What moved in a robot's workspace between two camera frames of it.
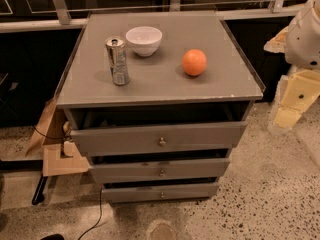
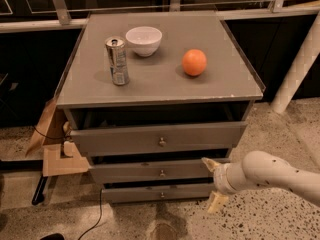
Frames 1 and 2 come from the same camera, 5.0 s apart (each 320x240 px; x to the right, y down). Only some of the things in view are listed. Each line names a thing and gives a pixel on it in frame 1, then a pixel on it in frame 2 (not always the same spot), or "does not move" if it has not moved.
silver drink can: [118, 60] does not move
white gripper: [304, 40] to [220, 178]
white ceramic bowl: [145, 40] does not move
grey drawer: [160, 171] does not move
